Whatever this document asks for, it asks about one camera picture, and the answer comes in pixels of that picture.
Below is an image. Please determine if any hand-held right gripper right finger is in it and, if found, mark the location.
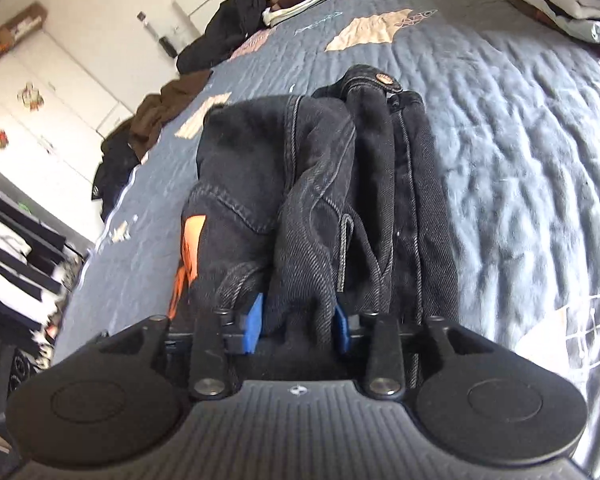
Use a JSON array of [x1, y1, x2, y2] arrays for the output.
[[333, 301, 473, 401]]

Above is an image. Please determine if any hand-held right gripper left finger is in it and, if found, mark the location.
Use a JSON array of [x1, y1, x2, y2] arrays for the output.
[[97, 292, 265, 401]]

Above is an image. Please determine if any black denim jacket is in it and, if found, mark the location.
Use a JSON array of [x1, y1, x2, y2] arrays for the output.
[[169, 64, 462, 382]]

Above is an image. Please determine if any stack of dark folded clothes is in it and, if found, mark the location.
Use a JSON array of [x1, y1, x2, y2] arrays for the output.
[[486, 0, 600, 66]]

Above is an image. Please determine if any black jacket with diamond patch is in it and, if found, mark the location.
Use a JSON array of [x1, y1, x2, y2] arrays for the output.
[[91, 127, 142, 222]]

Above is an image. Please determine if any brown crumpled garment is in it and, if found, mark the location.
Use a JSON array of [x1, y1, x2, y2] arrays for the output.
[[129, 69, 214, 159]]

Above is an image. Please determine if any blue printed quilt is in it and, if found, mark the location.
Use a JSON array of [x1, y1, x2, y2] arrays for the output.
[[52, 0, 600, 471]]

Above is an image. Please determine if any black hair brush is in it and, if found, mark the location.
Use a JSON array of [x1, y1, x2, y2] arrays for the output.
[[136, 11, 179, 57]]

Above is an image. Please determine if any white wardrobe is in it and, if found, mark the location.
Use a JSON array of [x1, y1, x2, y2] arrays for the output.
[[0, 27, 134, 247]]

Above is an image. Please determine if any black crumpled coat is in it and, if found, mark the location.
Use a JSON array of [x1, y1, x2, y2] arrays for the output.
[[176, 0, 274, 75]]

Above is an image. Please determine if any small cardboard box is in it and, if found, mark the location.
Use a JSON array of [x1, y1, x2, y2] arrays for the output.
[[0, 2, 50, 52]]

